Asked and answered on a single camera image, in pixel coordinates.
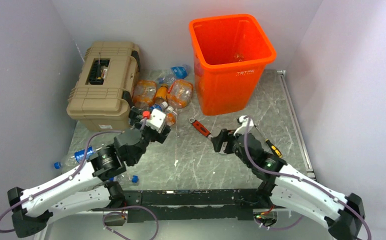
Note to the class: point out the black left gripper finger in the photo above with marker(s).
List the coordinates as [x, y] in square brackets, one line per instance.
[136, 118]
[160, 137]

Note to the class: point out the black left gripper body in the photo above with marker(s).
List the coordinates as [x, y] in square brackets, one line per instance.
[147, 134]

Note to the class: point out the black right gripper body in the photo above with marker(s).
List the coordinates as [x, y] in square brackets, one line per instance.
[236, 151]

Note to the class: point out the clear bottle orange label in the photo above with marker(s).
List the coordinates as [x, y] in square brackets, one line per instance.
[171, 116]

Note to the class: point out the blue label crushed bottle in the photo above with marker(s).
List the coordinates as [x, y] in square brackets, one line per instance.
[161, 106]

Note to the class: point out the crushed orange label bottle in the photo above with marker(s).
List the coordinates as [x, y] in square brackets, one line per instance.
[179, 94]

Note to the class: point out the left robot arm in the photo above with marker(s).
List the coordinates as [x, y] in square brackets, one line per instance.
[85, 186]

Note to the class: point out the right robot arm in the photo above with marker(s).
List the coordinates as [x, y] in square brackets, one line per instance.
[284, 186]

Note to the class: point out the orange plastic bin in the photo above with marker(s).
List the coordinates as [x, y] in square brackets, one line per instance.
[230, 53]

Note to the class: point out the large orange label bottle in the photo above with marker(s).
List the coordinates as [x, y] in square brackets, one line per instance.
[144, 93]

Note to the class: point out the small orange juice bottle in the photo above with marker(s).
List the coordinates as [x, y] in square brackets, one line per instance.
[161, 94]

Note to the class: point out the red adjustable wrench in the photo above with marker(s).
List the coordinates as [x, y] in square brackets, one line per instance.
[200, 128]

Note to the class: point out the tan plastic toolbox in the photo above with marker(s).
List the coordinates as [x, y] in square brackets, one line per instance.
[102, 97]

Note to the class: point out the clear bottle blue cap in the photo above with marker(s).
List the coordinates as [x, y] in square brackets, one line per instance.
[70, 160]

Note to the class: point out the clear bottle blue label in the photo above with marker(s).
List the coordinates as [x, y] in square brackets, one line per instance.
[175, 73]

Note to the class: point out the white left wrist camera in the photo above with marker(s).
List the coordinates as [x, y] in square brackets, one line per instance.
[156, 120]

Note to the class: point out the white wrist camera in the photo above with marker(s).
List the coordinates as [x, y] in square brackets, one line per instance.
[156, 120]
[246, 124]

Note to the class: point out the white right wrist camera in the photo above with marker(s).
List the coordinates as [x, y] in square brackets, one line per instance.
[246, 124]

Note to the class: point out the yellow handle screwdriver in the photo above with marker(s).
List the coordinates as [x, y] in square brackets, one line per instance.
[275, 150]

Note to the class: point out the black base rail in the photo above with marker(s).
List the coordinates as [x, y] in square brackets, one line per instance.
[241, 204]

